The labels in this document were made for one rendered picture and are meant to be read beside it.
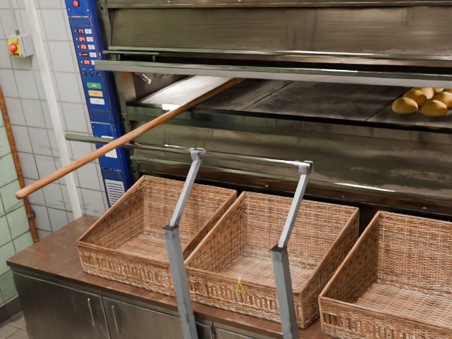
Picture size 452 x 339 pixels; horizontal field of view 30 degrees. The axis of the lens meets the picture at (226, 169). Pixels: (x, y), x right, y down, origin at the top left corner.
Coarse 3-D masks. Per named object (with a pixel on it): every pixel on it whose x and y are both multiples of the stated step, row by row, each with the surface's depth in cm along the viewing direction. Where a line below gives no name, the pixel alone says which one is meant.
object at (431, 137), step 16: (128, 112) 386; (144, 112) 380; (160, 112) 374; (192, 112) 362; (208, 112) 358; (224, 112) 354; (240, 112) 351; (256, 112) 348; (288, 128) 335; (304, 128) 330; (320, 128) 326; (336, 128) 321; (352, 128) 317; (368, 128) 313; (384, 128) 308; (400, 128) 305; (416, 128) 303; (432, 128) 301; (448, 128) 298
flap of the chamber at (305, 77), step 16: (224, 64) 348; (304, 80) 303; (320, 80) 299; (336, 80) 295; (352, 80) 291; (368, 80) 288; (384, 80) 284; (400, 80) 281; (416, 80) 277; (432, 80) 274
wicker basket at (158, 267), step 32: (128, 192) 384; (160, 192) 386; (192, 192) 375; (224, 192) 363; (96, 224) 371; (128, 224) 387; (160, 224) 388; (96, 256) 359; (128, 256) 345; (160, 256) 370; (160, 288) 340
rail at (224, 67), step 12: (96, 60) 365; (108, 60) 361; (276, 72) 310; (288, 72) 307; (300, 72) 304; (312, 72) 300; (324, 72) 298; (336, 72) 295; (348, 72) 292; (360, 72) 289; (372, 72) 286; (384, 72) 284; (396, 72) 282
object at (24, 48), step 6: (12, 36) 406; (18, 36) 403; (24, 36) 404; (12, 42) 405; (18, 42) 403; (24, 42) 404; (30, 42) 407; (18, 48) 404; (24, 48) 404; (30, 48) 407; (12, 54) 409; (18, 54) 406; (24, 54) 405; (30, 54) 408
